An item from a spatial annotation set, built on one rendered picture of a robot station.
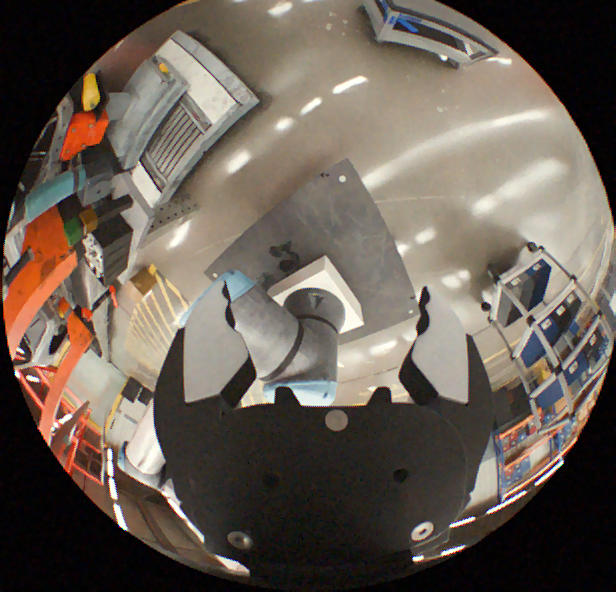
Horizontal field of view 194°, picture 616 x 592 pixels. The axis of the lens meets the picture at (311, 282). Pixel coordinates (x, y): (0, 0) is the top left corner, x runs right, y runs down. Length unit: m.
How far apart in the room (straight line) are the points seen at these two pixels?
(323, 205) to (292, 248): 0.15
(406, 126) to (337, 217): 0.53
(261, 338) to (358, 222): 0.36
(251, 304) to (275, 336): 0.06
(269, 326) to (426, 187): 0.80
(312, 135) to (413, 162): 0.41
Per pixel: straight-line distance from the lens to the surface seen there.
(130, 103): 1.03
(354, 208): 0.48
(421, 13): 0.77
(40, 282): 1.02
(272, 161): 0.80
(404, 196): 0.83
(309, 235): 0.50
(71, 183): 0.78
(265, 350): 0.30
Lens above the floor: 0.76
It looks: 54 degrees down
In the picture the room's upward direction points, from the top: 171 degrees counter-clockwise
